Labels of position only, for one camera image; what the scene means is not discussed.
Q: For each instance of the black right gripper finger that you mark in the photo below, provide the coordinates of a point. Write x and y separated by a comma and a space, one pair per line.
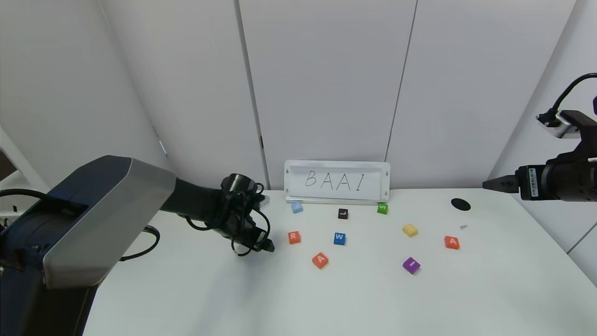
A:
503, 188
506, 180

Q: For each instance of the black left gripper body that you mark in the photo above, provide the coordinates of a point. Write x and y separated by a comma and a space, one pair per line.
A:
261, 237

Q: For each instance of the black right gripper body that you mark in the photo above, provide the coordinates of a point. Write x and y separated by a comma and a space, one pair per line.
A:
531, 182

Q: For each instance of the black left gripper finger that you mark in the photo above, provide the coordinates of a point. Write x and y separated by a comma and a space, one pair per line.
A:
268, 246

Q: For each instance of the orange block letter A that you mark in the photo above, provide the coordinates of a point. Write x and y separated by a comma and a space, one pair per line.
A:
320, 260
451, 242

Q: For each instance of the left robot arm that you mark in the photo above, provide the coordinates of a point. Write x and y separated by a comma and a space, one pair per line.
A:
93, 210

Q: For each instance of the white BAAI sign board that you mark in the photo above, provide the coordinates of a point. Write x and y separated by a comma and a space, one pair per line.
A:
336, 182

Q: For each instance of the orange block letter R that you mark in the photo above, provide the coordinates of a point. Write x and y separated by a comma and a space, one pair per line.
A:
294, 237

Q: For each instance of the black table grommet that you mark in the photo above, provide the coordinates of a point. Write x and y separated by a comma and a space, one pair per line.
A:
460, 204

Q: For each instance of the light blue letter block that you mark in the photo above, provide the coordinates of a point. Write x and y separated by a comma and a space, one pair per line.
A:
297, 207

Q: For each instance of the blue block letter W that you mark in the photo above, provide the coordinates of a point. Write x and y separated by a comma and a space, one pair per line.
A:
339, 238

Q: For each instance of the black block letter L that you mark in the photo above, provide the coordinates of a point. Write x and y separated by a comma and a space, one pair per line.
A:
343, 213

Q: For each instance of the yellow letter block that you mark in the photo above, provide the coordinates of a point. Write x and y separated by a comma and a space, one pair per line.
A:
410, 230

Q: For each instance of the green block letter S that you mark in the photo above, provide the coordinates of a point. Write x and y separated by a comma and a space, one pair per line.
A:
382, 208

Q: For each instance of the purple block letter I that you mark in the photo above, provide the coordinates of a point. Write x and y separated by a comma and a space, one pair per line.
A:
411, 265

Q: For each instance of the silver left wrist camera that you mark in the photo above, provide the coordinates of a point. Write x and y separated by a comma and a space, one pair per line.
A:
263, 200

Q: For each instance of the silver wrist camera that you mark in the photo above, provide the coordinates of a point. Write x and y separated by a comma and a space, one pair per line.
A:
557, 127
263, 200

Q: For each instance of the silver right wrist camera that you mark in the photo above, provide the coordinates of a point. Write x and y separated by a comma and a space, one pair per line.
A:
557, 127

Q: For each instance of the white wall panel bracket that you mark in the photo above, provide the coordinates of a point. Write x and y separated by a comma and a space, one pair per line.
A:
163, 149

